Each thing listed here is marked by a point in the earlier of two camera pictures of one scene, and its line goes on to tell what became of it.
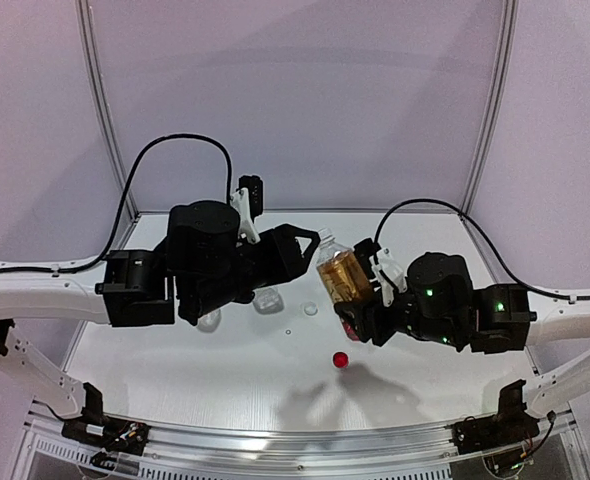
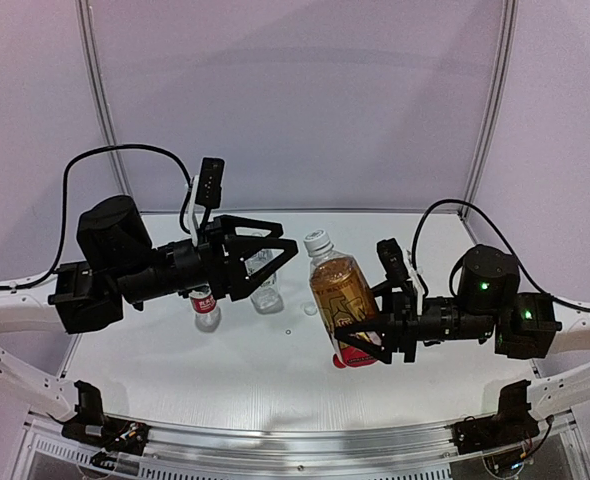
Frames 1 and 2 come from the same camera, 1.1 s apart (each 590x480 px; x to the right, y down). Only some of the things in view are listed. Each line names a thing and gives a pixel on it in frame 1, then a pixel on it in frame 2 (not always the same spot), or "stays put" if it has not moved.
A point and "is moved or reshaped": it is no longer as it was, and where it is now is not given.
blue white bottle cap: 311,309 stays put
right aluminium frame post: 490,127 stays put
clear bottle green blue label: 268,300 stays put
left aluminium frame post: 105,105 stays put
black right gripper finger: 358,313 to 378,351
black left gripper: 267,255 to 219,256
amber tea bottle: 344,273 is moved or reshaped
